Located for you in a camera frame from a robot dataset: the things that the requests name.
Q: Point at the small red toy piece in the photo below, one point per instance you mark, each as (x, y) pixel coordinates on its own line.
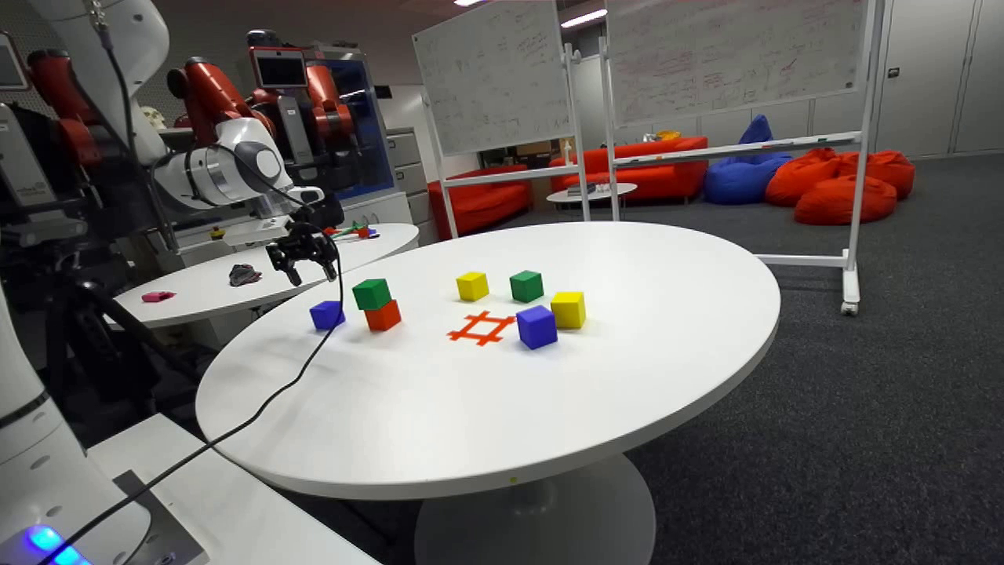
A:
(368, 232)

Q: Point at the orange toy block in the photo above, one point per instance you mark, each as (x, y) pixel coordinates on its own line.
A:
(385, 317)

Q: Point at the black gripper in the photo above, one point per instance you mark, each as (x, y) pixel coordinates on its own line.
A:
(315, 225)

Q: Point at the white round side table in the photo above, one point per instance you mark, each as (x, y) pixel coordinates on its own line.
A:
(207, 285)

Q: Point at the small pink object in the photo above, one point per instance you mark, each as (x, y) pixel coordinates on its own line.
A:
(159, 297)

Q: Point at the ceiling light strip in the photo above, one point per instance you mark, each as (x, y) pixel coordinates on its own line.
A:
(584, 17)

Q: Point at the white table pedestal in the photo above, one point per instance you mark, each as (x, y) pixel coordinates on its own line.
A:
(536, 521)

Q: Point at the small whiteboard on stand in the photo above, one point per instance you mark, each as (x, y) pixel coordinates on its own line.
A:
(492, 74)

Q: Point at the red beanbag sofa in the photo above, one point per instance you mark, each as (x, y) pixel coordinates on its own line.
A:
(659, 175)
(481, 205)

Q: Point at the large whiteboard on stand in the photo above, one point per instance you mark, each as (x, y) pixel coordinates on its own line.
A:
(733, 50)

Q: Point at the small white round table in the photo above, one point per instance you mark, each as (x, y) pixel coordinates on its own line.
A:
(590, 191)

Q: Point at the blue toy block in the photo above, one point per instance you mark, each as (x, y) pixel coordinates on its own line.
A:
(537, 326)
(326, 315)

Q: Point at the orange beanbag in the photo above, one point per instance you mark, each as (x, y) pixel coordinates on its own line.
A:
(800, 176)
(848, 198)
(895, 175)

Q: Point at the orange tape grid mark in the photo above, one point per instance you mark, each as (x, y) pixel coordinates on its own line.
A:
(481, 326)

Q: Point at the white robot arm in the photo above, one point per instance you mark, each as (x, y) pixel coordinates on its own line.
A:
(95, 41)

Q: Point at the yellow toy block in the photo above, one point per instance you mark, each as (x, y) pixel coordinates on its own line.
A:
(568, 307)
(471, 285)

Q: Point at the green toy block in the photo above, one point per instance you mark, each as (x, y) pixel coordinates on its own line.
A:
(370, 292)
(525, 285)

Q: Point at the gray lump object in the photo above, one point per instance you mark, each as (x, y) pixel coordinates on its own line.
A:
(245, 273)

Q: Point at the blue beanbag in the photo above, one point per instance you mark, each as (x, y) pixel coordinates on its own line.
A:
(741, 175)

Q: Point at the small yellow object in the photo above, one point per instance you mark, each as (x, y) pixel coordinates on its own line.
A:
(219, 232)

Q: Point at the white base unit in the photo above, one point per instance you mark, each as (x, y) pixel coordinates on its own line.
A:
(207, 511)

